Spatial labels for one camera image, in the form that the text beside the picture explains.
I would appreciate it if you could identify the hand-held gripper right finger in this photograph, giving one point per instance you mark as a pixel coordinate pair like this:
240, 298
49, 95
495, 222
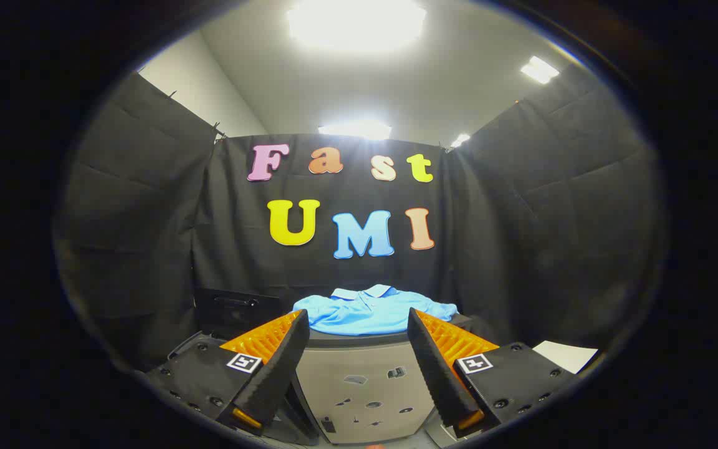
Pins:
437, 368

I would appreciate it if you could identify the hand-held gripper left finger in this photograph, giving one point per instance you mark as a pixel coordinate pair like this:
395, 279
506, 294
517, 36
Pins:
278, 368

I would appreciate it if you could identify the black washing machine lid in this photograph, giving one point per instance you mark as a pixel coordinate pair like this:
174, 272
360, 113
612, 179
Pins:
234, 315

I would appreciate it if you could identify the light blue polo shirt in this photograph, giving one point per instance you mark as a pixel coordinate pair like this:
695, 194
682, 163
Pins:
365, 312

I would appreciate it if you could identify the grey top-load washing machine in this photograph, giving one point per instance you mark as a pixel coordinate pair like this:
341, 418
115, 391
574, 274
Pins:
182, 346

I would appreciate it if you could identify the white paper sheet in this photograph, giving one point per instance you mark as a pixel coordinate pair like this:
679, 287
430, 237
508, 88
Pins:
564, 355

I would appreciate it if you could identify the black backdrop cloth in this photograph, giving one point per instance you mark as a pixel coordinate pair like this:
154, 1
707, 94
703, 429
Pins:
147, 218

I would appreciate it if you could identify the small ceiling light panel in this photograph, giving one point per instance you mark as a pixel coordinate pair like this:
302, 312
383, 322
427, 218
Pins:
460, 140

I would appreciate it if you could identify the large ceiling light panel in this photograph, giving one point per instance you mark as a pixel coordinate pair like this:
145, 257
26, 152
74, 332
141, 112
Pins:
356, 25

